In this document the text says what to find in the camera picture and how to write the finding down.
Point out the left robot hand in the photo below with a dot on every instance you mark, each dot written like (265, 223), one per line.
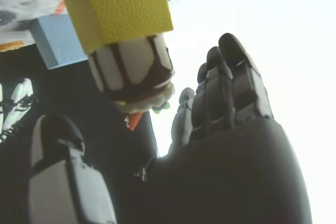
(223, 176)

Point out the chocolate toy cake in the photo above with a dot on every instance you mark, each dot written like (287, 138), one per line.
(131, 72)

